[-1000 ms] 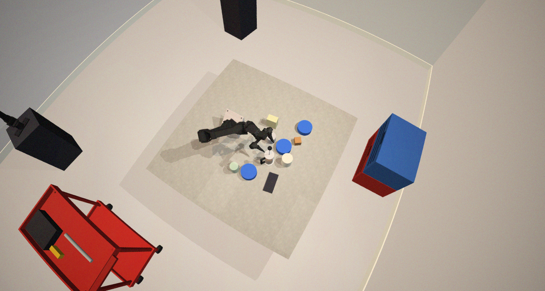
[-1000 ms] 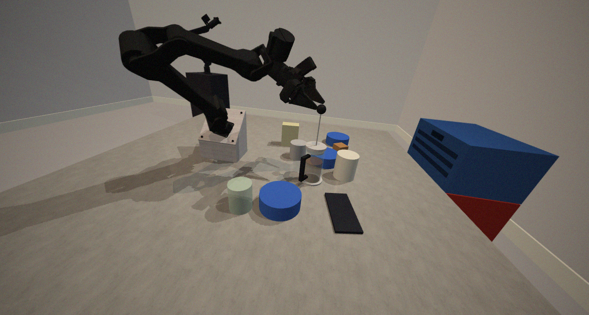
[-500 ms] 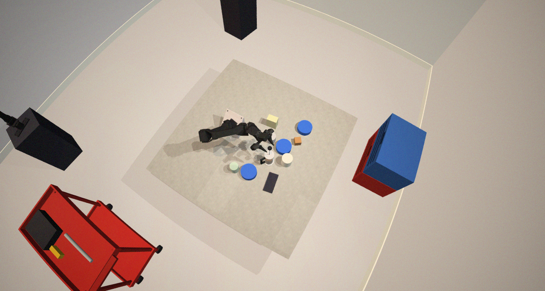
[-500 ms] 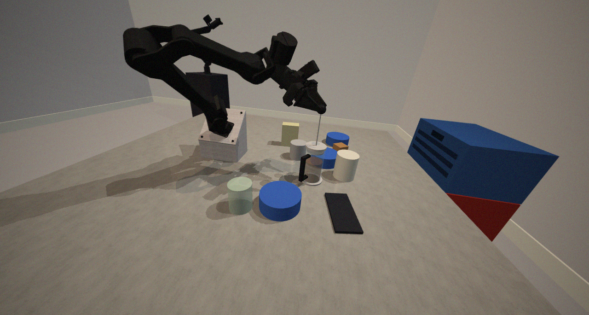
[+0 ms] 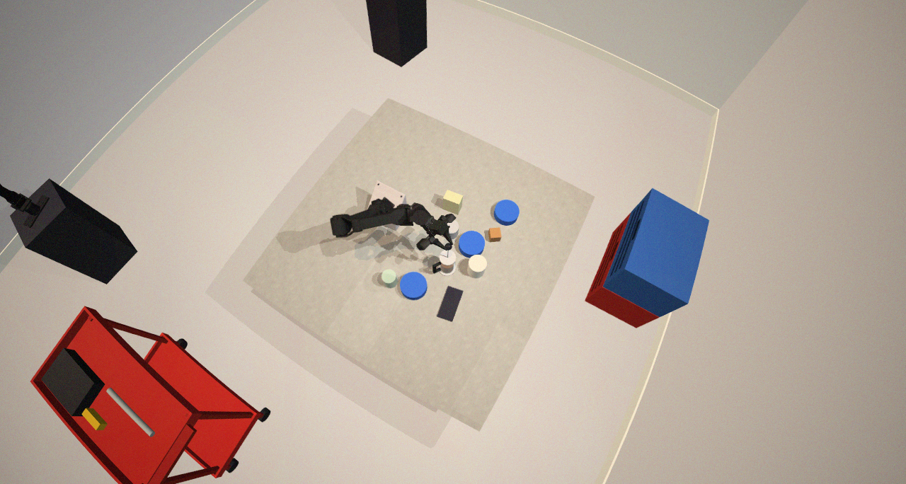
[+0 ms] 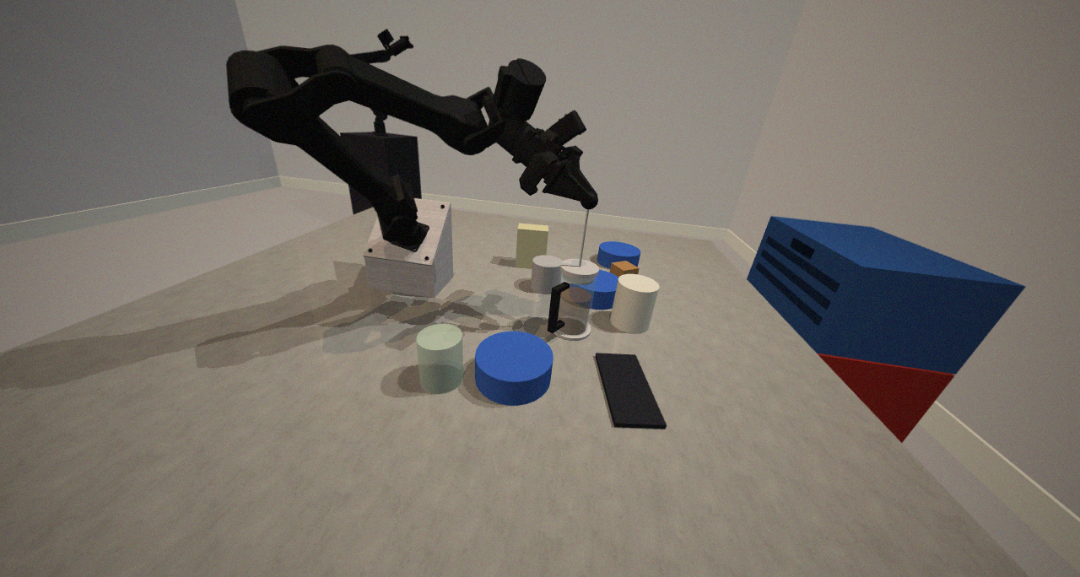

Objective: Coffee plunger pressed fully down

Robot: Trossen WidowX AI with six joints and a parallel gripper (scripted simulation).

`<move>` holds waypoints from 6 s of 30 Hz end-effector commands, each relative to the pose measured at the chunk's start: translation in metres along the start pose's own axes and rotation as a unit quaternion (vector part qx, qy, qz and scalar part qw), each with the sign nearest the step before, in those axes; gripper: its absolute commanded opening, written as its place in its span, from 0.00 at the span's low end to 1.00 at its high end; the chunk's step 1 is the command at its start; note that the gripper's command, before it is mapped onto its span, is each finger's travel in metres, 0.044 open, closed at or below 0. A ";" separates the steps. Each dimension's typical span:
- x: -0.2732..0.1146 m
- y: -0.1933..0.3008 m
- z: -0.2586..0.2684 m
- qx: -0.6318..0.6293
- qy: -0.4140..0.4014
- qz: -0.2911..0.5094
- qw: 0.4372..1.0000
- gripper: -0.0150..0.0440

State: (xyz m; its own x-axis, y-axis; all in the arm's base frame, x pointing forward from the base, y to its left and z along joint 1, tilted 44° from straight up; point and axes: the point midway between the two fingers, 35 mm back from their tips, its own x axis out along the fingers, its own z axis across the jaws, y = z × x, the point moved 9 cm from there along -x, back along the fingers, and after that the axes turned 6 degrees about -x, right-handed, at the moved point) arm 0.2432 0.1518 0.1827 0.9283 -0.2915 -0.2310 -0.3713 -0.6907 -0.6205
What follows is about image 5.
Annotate glass french press with black handle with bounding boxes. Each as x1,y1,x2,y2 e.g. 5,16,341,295
432,243,456,276

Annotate blue short cylinder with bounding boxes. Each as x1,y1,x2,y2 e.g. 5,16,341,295
459,231,485,258
400,272,427,301
494,200,520,226

